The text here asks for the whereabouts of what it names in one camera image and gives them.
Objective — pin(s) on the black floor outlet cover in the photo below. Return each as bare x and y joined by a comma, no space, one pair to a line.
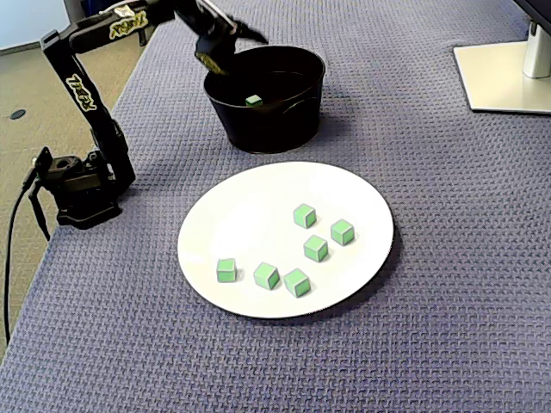
18,114

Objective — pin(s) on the green cube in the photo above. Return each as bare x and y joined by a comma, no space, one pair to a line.
342,232
226,270
266,275
305,215
253,101
297,282
315,248

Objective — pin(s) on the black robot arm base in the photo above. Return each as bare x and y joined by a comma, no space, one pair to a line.
82,202

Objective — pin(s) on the blue bin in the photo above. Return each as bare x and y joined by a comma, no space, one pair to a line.
92,6

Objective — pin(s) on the black monitor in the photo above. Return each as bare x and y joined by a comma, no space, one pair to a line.
542,6

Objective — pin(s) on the black chair legs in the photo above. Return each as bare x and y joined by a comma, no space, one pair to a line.
143,39

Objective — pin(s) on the blue woven table mat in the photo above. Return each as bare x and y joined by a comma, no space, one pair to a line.
387,365

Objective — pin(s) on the black round container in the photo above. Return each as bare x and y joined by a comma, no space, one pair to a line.
275,133

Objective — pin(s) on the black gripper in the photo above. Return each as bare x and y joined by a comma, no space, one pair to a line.
226,33

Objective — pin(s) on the silver monitor stand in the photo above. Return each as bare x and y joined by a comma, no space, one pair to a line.
495,77

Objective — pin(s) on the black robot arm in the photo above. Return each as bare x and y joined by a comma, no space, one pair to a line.
82,96

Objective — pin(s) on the white round plate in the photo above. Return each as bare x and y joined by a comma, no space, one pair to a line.
224,232

